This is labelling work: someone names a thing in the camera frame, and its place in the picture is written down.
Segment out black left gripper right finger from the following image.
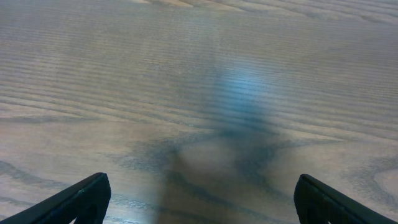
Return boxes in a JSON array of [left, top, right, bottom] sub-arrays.
[[294, 174, 397, 224]]

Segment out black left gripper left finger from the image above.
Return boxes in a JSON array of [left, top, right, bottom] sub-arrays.
[[1, 172, 111, 224]]

